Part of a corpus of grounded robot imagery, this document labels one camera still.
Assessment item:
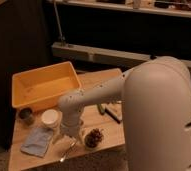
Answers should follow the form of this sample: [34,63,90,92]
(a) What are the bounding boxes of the yellow plastic tray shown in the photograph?
[12,61,81,111]

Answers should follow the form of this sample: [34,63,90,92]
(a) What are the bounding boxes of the grey folded cloth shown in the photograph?
[20,127,53,158]

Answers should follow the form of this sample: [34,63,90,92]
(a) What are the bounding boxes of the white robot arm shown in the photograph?
[58,57,191,171]

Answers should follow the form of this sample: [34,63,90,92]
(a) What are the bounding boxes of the upper wall shelf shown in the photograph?
[46,0,191,18]

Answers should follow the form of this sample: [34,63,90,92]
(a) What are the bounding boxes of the white cup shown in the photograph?
[41,109,59,129]

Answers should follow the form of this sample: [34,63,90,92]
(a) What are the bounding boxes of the brown pine cone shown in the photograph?
[84,128,104,149]

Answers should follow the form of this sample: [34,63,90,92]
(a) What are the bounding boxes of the dark small can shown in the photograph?
[18,108,34,125]

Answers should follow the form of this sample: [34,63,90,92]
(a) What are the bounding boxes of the light wooden table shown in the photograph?
[8,68,124,171]

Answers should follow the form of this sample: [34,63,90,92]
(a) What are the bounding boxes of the black brush block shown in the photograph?
[105,105,122,124]

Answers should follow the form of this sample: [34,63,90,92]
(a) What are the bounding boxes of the metal vertical pole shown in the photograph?
[53,0,66,46]

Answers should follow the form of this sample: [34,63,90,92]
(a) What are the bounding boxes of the green small object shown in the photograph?
[97,104,105,115]

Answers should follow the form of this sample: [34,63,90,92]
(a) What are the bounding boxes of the grey lower shelf rail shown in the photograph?
[51,41,191,79]

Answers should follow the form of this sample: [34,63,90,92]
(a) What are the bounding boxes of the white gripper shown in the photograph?
[54,121,84,143]

